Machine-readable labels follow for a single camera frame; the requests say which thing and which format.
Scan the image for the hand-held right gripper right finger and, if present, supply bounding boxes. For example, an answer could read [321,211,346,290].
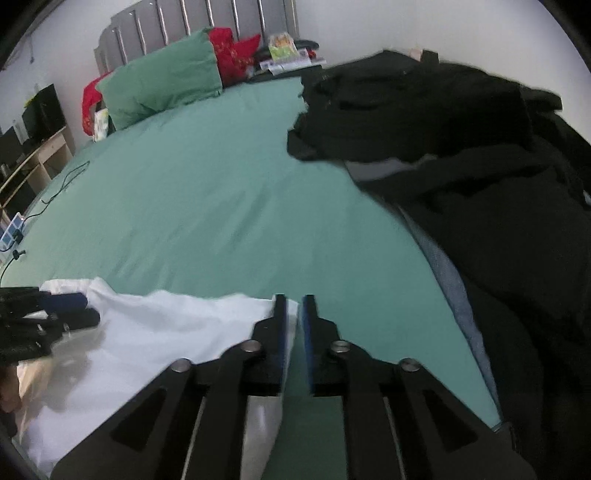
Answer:
[299,294,539,480]

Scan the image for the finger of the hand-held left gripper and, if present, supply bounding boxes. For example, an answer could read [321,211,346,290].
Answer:
[39,293,88,313]
[55,308,101,332]

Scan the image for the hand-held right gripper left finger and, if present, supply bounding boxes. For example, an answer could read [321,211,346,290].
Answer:
[50,293,289,480]

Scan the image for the white hoodie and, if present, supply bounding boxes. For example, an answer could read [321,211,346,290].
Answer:
[18,277,296,480]

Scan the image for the pile of black clothes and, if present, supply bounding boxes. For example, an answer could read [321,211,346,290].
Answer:
[286,48,591,480]

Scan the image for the person's left hand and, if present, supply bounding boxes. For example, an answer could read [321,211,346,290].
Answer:
[0,364,21,412]

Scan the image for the blue white power strip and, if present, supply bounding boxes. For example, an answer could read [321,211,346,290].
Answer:
[0,211,26,252]

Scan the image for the bed with green sheet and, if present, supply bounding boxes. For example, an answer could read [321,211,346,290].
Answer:
[0,76,502,480]

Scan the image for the grey garment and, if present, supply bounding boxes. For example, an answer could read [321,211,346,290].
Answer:
[397,203,502,425]

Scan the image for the wooden shelf with black monitors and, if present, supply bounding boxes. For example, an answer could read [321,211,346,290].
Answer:
[0,124,77,222]

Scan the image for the black monitor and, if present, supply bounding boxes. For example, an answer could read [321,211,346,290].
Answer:
[0,127,24,168]
[21,84,68,143]

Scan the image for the white yellow packet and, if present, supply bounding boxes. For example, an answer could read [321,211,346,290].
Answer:
[92,108,110,141]

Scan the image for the green pillow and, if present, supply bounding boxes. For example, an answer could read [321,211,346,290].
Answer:
[95,28,225,130]

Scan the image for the stack of books and papers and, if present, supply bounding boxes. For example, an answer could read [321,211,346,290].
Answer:
[252,51,328,77]

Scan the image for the red embroidered pillow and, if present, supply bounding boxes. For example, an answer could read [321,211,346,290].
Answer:
[82,28,262,137]

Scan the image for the green yellow snack packet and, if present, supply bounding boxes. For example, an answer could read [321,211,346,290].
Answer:
[268,32,298,61]

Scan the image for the grey padded headboard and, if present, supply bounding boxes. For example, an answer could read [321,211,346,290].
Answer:
[93,0,301,77]

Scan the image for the thin dark cable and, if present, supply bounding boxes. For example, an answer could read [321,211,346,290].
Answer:
[0,159,90,287]

